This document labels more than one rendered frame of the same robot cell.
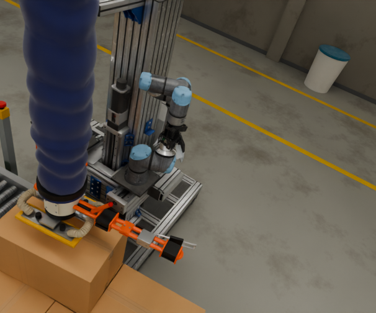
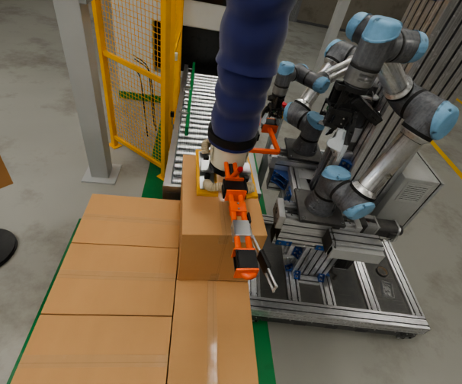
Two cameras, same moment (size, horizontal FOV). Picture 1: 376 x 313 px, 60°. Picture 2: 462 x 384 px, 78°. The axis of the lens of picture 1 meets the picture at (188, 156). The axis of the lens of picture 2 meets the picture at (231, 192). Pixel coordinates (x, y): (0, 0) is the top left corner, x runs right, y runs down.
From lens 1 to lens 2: 0.94 m
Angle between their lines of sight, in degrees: 48
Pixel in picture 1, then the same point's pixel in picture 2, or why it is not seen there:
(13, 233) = (190, 167)
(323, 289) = not seen: outside the picture
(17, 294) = (168, 222)
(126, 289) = (224, 299)
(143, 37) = (428, 22)
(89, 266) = (197, 225)
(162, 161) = (349, 195)
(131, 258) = (272, 302)
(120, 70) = not seen: hidden behind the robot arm
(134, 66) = not seen: hidden behind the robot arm
